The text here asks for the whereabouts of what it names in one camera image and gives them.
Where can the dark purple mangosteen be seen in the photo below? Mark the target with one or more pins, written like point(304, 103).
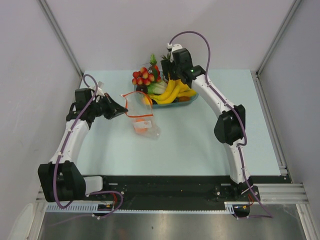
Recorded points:
point(142, 88)

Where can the teal plastic fruit tray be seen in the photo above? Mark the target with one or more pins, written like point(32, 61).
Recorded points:
point(182, 101)

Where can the red strawberry cluster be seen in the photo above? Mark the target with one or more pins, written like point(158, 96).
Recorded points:
point(144, 77)

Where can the clear zip top bag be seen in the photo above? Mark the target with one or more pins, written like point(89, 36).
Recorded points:
point(138, 110)

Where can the yellow banana bunch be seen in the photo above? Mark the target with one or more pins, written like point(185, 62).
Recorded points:
point(175, 89)

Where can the aluminium front rail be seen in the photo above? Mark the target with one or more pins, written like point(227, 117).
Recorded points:
point(282, 192)

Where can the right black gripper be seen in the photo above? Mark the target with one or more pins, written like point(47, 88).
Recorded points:
point(167, 65)

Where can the yellow mango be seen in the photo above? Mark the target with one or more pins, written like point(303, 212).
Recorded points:
point(147, 101)

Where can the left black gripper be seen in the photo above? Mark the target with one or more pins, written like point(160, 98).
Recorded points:
point(115, 108)

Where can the aluminium frame post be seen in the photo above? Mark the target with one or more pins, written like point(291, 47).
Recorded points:
point(279, 35)
point(49, 15)

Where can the right aluminium frame post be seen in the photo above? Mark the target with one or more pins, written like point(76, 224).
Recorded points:
point(279, 35)

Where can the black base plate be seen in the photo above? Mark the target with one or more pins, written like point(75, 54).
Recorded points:
point(111, 179)

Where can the orange fruit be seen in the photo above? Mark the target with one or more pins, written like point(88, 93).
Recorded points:
point(141, 126)

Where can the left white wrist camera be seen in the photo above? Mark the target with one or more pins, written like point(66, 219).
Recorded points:
point(100, 87)

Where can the left aluminium frame post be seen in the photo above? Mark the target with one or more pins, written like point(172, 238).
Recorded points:
point(49, 15)

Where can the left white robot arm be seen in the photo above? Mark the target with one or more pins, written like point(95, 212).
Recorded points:
point(60, 178)

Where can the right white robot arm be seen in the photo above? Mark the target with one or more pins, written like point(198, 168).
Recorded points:
point(231, 119)

